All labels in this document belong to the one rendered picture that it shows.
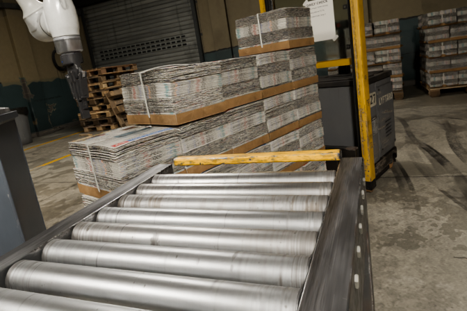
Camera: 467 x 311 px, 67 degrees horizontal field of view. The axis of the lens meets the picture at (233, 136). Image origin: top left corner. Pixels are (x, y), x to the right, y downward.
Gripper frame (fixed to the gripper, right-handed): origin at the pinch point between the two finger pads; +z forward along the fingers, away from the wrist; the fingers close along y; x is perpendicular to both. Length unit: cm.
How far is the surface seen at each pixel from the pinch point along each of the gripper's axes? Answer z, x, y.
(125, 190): 16, 22, -57
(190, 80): -4.0, -36.5, -19.8
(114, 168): 21.2, 1.8, -15.7
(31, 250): 16, 45, -67
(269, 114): 22, -89, -18
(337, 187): 16, 4, -101
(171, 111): 6.7, -26.0, -18.0
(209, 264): 17, 33, -96
